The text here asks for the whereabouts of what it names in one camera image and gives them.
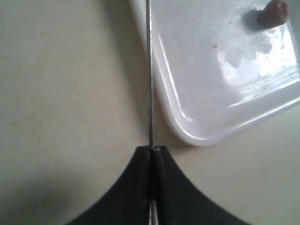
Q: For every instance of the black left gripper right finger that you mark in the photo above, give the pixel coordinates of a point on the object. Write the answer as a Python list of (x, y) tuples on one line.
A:
[(179, 201)]

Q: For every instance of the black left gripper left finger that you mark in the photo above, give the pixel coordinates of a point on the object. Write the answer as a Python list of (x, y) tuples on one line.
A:
[(126, 202)]

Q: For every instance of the thin metal skewer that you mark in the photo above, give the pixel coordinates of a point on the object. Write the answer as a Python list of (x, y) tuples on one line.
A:
[(153, 209)]

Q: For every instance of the dark red fruit top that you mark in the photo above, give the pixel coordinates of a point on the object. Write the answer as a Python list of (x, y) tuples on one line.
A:
[(275, 13)]

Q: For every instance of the white rectangular plastic tray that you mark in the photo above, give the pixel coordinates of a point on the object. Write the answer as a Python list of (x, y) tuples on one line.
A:
[(216, 71)]

